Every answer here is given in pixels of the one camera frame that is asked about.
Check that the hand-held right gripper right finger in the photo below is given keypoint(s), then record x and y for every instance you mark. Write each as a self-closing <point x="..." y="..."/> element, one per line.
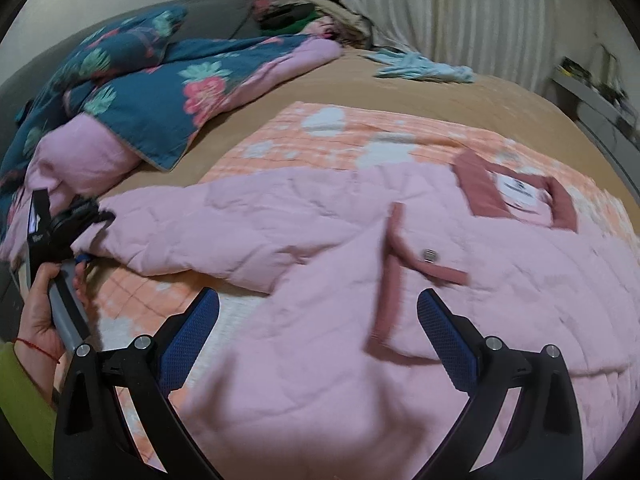
<point x="445" y="332"/>

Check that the pile of mixed clothes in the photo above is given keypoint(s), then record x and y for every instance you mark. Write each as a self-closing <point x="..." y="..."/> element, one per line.
<point x="330" y="17"/>

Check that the grey headboard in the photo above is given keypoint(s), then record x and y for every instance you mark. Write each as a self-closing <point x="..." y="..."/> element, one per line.
<point x="215" y="15"/>

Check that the light blue cloth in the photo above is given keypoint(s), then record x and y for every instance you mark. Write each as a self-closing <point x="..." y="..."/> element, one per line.
<point x="420" y="67"/>

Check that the person's left forearm green sleeve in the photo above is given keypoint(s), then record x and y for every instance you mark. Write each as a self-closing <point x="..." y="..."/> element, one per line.
<point x="22" y="400"/>

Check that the person's left hand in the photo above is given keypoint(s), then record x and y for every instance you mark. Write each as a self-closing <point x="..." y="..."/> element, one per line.
<point x="35" y="320"/>

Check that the grey cabinet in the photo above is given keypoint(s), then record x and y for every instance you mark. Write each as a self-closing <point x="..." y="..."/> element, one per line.
<point x="597" y="105"/>

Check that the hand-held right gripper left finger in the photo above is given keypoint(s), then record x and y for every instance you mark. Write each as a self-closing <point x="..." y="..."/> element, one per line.
<point x="192" y="332"/>

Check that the tan bed sheet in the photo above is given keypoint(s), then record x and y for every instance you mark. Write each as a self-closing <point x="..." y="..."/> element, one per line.
<point x="350" y="80"/>

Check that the orange white checked blanket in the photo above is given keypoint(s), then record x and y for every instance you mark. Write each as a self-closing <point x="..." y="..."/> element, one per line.
<point x="300" y="125"/>

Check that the teal floral quilt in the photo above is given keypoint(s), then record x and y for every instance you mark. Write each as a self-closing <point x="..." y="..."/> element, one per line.
<point x="150" y="95"/>

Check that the white pleated curtain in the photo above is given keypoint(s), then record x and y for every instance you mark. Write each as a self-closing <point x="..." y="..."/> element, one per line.
<point x="450" y="15"/>

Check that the pink quilted jacket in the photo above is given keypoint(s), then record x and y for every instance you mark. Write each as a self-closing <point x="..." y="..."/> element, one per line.
<point x="325" y="240"/>

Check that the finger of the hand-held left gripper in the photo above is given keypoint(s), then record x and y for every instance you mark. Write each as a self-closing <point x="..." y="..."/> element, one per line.
<point x="84" y="259"/>

